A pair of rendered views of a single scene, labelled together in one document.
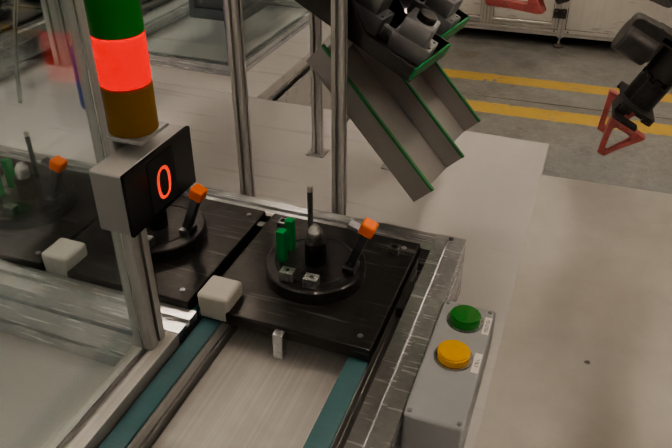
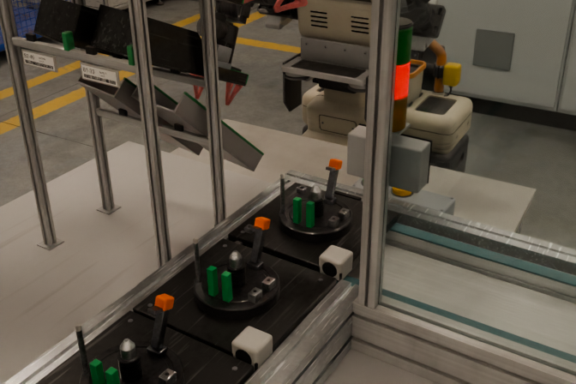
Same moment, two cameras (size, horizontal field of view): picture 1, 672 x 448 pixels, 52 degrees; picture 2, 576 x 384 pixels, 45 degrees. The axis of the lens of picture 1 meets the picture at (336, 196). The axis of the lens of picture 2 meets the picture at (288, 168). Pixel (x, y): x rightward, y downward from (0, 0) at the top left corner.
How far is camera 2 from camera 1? 1.30 m
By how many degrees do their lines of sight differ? 67
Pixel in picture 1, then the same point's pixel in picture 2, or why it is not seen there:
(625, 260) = (283, 151)
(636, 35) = (219, 22)
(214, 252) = (274, 264)
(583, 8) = not seen: outside the picture
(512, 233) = (237, 178)
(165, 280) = (305, 288)
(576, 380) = not seen: hidden behind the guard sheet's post
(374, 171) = (111, 219)
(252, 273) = (309, 248)
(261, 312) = (355, 247)
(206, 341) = not seen: hidden behind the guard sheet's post
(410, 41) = (222, 62)
